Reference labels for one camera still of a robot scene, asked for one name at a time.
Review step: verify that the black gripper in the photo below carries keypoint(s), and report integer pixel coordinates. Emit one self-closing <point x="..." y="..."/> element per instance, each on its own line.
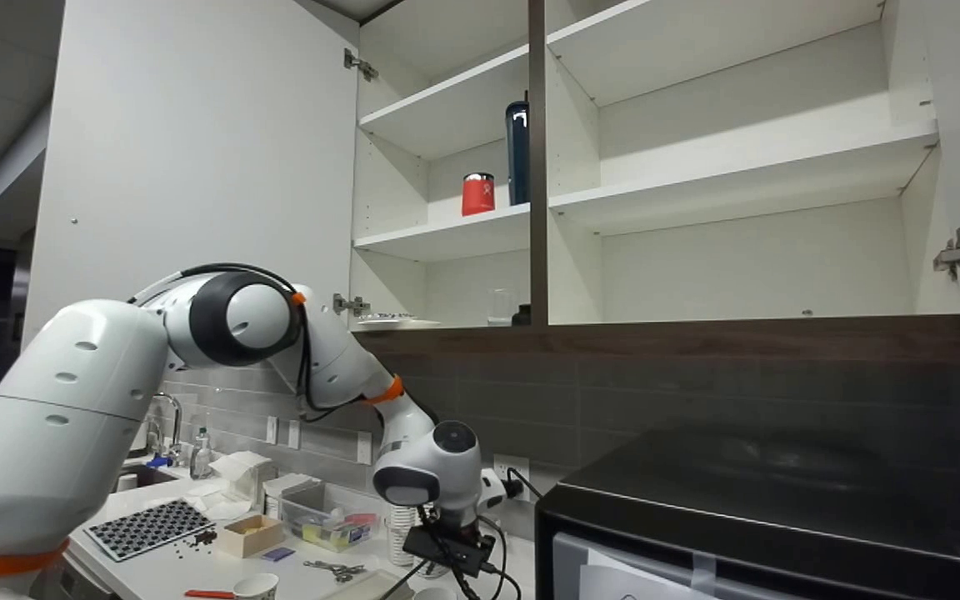
<point x="448" y="547"/>

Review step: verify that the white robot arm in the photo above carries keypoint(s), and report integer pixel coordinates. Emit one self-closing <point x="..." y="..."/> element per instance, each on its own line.
<point x="80" y="387"/>

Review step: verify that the paper cup with grey pattern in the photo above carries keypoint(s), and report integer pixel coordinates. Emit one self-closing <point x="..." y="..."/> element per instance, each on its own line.
<point x="255" y="584"/>

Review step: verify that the red cup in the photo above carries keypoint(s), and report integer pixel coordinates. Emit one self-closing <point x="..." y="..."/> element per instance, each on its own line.
<point x="478" y="195"/>

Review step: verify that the clear plastic container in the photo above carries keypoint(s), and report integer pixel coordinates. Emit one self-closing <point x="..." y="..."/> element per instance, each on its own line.
<point x="325" y="519"/>

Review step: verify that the blue packet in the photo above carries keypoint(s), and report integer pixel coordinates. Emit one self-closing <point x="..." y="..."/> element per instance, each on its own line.
<point x="277" y="552"/>

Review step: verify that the small wooden box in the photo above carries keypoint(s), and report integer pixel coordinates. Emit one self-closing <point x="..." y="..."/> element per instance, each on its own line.
<point x="248" y="538"/>

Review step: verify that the white crumpled cloth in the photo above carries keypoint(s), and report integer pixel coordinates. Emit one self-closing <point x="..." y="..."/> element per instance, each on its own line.
<point x="240" y="471"/>

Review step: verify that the small clear bottle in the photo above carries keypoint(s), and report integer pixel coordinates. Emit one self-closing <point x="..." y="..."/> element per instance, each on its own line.
<point x="201" y="456"/>

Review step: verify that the metal door hinge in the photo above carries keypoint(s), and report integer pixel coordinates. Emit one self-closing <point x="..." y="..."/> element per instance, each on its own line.
<point x="953" y="256"/>
<point x="347" y="306"/>
<point x="361" y="64"/>

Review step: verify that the black microwave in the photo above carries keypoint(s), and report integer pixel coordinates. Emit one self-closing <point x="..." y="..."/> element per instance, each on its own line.
<point x="768" y="511"/>

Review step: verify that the black grid tray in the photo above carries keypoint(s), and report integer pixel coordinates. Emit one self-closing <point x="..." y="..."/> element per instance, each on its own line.
<point x="148" y="528"/>

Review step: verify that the metal faucet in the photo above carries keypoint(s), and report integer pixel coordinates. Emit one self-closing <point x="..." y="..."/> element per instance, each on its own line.
<point x="163" y="429"/>

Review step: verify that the dark blue bottle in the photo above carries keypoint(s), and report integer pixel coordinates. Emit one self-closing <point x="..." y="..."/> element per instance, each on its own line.
<point x="518" y="151"/>

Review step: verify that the white wall outlet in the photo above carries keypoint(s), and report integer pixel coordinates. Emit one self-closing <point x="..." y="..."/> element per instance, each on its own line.
<point x="516" y="464"/>

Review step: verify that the white wall switch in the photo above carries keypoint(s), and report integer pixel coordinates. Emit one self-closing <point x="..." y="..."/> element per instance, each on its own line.
<point x="271" y="431"/>
<point x="363" y="448"/>

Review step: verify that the white wall cabinet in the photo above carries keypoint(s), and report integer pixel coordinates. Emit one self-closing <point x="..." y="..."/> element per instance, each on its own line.
<point x="725" y="168"/>

